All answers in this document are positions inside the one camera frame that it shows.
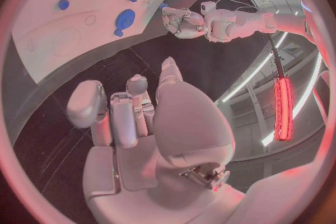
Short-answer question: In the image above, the white cable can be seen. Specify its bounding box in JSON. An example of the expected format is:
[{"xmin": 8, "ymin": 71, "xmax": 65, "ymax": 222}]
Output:
[{"xmin": 214, "ymin": 0, "xmax": 260, "ymax": 12}]

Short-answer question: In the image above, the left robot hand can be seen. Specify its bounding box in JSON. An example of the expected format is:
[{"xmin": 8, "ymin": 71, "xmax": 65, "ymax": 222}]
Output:
[{"xmin": 161, "ymin": 6, "xmax": 206, "ymax": 39}]

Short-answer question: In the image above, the white task board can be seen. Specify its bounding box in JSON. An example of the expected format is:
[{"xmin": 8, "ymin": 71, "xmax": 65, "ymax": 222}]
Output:
[{"xmin": 10, "ymin": 0, "xmax": 227, "ymax": 85}]

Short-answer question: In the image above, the glowing light bar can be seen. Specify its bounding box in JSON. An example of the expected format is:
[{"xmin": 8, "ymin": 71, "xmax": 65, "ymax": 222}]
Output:
[{"xmin": 272, "ymin": 75, "xmax": 293, "ymax": 142}]

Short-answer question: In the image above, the blue gear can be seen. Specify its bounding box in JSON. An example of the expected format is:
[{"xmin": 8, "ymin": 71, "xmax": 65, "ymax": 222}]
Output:
[{"xmin": 114, "ymin": 8, "xmax": 137, "ymax": 30}]

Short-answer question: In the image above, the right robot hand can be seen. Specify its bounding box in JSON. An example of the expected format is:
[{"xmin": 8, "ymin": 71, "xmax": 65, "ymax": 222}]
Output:
[{"xmin": 66, "ymin": 57, "xmax": 253, "ymax": 224}]

